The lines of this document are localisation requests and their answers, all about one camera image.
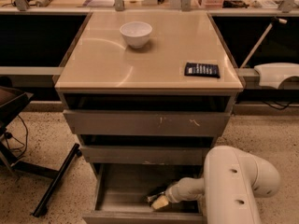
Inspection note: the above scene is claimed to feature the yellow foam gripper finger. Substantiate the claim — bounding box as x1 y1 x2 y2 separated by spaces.
151 195 169 210

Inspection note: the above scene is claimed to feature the silver redbull can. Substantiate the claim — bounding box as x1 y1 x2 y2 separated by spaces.
147 191 165 204

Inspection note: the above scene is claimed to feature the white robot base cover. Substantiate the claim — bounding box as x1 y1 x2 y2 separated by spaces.
254 63 299 89

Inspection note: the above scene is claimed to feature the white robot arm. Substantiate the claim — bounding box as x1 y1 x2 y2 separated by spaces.
151 146 281 224

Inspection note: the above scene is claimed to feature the grey bottom drawer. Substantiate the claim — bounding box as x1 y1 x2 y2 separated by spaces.
83 164 207 224

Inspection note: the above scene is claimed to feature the grey drawer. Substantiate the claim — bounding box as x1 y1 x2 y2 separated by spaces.
64 94 231 136
83 164 207 224
78 134 216 165

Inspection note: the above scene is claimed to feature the grey middle drawer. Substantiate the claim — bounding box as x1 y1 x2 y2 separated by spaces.
78 134 216 165

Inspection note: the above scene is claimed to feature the grey drawer cabinet with counter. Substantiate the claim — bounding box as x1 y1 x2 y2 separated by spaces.
52 9 246 173

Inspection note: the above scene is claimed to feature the grey top drawer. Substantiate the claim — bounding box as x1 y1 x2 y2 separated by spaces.
64 94 231 136

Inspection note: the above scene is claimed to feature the white ceramic bowl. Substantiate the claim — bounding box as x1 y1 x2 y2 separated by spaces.
120 21 152 49

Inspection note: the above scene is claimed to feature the black stand with tray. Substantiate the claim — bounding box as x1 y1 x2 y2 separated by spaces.
0 86 82 217

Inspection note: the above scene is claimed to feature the white stick with black tip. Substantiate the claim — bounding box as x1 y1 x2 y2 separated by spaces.
239 17 288 68

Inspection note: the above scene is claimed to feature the black cable under shelf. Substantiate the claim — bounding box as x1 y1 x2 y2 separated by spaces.
263 100 295 111

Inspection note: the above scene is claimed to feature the black cable on floor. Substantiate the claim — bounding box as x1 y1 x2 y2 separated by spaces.
3 115 30 161

